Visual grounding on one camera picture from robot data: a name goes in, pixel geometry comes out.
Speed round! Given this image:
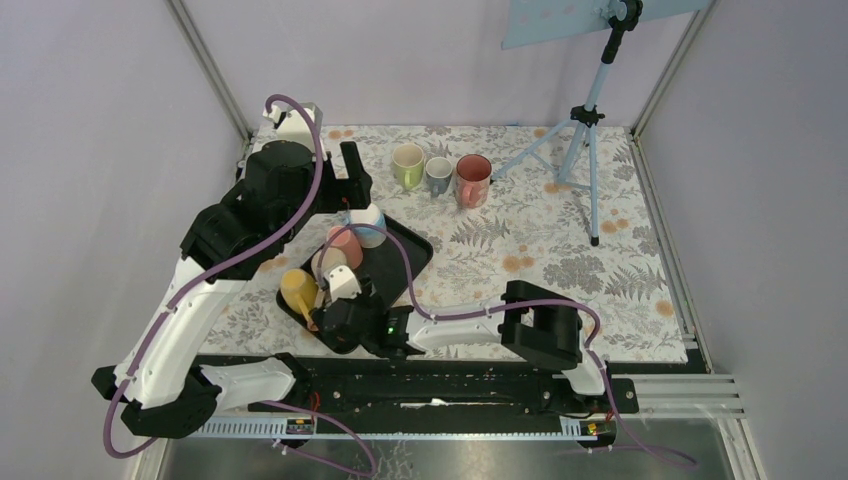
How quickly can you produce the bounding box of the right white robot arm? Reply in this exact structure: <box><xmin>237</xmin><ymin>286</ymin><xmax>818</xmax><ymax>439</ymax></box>
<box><xmin>307</xmin><ymin>280</ymin><xmax>614</xmax><ymax>412</ymax></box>

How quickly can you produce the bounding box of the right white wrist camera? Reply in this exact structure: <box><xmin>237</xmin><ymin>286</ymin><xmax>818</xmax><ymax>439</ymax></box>
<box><xmin>323</xmin><ymin>265</ymin><xmax>362</xmax><ymax>301</ymax></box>

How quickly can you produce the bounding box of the plain pink mug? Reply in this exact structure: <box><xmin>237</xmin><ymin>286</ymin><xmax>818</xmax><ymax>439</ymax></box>
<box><xmin>326</xmin><ymin>226</ymin><xmax>364</xmax><ymax>270</ymax></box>

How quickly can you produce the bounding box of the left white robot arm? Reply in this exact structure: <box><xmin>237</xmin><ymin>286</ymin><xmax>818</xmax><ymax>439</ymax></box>
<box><xmin>92</xmin><ymin>141</ymin><xmax>373</xmax><ymax>439</ymax></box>

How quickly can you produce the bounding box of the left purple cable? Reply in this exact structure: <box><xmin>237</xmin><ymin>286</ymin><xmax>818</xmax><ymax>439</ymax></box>
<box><xmin>102</xmin><ymin>93</ymin><xmax>379</xmax><ymax>478</ymax></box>

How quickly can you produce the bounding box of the light green mug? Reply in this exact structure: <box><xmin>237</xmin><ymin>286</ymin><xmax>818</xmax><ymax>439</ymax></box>
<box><xmin>391</xmin><ymin>143</ymin><xmax>425</xmax><ymax>191</ymax></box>

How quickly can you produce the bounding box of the yellow mug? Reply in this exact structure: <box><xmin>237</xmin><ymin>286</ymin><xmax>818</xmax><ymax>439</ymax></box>
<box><xmin>280</xmin><ymin>269</ymin><xmax>318</xmax><ymax>332</ymax></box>

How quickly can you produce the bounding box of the grey mug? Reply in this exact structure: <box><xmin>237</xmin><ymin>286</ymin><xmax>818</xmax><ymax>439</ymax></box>
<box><xmin>425</xmin><ymin>157</ymin><xmax>453</xmax><ymax>198</ymax></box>

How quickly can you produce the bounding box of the cream floral mug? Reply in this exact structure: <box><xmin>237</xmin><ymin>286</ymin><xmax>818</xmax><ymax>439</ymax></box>
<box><xmin>310</xmin><ymin>247</ymin><xmax>348</xmax><ymax>282</ymax></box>

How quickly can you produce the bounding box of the light blue mug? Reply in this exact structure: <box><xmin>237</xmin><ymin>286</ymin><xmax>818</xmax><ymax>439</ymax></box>
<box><xmin>346</xmin><ymin>203</ymin><xmax>386</xmax><ymax>249</ymax></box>

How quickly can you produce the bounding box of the floral tablecloth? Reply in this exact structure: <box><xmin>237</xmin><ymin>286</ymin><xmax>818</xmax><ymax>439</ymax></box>
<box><xmin>198</xmin><ymin>125</ymin><xmax>690</xmax><ymax>364</ymax></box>

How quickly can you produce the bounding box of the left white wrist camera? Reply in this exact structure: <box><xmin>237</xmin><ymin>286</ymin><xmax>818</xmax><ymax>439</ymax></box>
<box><xmin>263</xmin><ymin>102</ymin><xmax>323</xmax><ymax>154</ymax></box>

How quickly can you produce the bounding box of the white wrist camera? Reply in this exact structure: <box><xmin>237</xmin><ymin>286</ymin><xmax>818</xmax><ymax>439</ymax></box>
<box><xmin>323</xmin><ymin>265</ymin><xmax>362</xmax><ymax>301</ymax></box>
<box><xmin>263</xmin><ymin>102</ymin><xmax>323</xmax><ymax>154</ymax></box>

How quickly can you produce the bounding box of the light blue tripod stand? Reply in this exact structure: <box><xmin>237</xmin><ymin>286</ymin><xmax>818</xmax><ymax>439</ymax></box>
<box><xmin>493</xmin><ymin>0</ymin><xmax>711</xmax><ymax>248</ymax></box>

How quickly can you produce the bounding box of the black plastic tray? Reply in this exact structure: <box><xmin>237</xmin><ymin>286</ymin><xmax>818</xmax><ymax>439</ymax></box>
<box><xmin>276</xmin><ymin>239</ymin><xmax>410</xmax><ymax>341</ymax></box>

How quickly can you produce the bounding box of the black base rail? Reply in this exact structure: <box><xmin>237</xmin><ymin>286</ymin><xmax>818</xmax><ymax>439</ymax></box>
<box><xmin>198</xmin><ymin>354</ymin><xmax>641</xmax><ymax>439</ymax></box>

